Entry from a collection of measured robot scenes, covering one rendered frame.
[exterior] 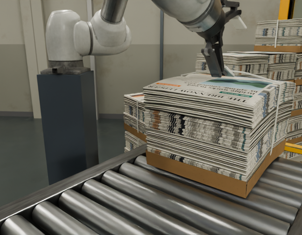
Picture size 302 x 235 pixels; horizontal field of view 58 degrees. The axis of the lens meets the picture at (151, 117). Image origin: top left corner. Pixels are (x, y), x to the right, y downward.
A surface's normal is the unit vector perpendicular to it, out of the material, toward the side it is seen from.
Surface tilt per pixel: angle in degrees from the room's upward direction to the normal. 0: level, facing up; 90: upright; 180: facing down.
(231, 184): 97
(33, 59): 90
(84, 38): 92
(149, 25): 90
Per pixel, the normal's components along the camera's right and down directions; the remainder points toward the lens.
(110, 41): 0.30, 0.81
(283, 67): 0.54, 0.23
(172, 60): -0.09, 0.27
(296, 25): -0.86, 0.15
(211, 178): -0.61, 0.34
